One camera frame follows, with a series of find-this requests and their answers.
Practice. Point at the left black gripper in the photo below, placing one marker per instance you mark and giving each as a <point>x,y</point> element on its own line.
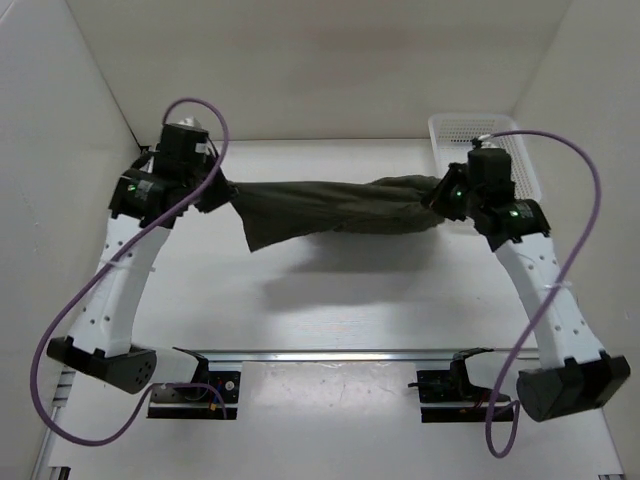
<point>223,194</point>

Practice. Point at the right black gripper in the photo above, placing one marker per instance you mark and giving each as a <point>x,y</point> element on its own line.
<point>438,200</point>

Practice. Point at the olive green shorts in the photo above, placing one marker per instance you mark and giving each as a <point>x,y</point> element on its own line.
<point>275,212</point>

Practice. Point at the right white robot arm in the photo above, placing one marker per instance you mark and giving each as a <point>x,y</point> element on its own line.
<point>576,373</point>

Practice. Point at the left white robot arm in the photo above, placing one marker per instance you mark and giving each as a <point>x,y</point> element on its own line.
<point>142,213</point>

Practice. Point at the white perforated plastic basket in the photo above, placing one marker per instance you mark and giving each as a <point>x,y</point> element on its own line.
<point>451,135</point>

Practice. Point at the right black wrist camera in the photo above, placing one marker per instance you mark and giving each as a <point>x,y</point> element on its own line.
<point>489,171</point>

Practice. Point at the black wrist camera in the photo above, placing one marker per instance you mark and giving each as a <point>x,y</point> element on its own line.
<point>489,171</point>
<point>181,149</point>

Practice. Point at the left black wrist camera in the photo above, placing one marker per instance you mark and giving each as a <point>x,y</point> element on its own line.
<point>181,149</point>

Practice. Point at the aluminium front rail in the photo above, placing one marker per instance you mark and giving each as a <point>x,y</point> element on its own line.
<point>350,355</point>

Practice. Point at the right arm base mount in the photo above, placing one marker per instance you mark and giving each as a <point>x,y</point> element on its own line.
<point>442,401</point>

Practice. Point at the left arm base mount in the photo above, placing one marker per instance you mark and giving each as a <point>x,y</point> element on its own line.
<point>216,399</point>

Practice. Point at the aluminium frame rail left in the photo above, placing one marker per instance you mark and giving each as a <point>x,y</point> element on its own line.
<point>46,471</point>

